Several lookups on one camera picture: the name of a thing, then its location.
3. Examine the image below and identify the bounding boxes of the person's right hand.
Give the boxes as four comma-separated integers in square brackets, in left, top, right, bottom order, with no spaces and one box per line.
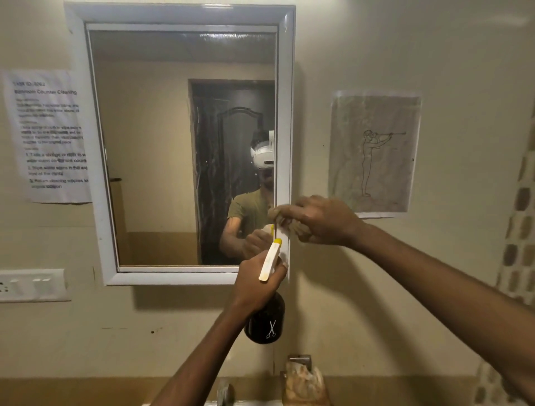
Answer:
[267,195,367,248]

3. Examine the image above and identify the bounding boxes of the person's left hand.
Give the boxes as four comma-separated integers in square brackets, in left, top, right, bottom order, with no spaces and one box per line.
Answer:
[231,250,289,317]

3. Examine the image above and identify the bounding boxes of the black spray bottle white trigger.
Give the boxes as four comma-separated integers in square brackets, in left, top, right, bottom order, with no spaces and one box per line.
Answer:
[244,224,289,344]

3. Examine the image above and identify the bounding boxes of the person's right forearm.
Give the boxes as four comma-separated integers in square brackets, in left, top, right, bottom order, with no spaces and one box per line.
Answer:
[355,222,535,392]

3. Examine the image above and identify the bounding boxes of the person's left forearm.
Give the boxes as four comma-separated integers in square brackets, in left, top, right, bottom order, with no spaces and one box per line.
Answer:
[150,302,263,406]

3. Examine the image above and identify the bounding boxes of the paper sheet with figure drawing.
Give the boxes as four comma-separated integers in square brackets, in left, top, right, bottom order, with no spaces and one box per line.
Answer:
[327,91,422,219]

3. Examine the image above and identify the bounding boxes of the crumpled clear plastic wrapper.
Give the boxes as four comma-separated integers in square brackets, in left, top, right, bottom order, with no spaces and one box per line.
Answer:
[280,362,332,406]

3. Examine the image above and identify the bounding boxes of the metal faucet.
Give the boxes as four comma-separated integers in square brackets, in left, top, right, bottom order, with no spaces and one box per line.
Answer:
[216,378,236,406]

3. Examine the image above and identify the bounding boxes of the printed instruction paper sheet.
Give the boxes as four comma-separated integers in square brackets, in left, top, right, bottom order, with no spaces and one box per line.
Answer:
[1,69,93,204]

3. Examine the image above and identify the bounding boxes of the white framed wall mirror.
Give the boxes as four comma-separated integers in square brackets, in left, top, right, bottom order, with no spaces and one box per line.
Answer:
[64,2,296,287]

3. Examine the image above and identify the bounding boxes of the white wall switch panel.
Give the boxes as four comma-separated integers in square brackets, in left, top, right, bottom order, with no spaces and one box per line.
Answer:
[0,269,71,303]

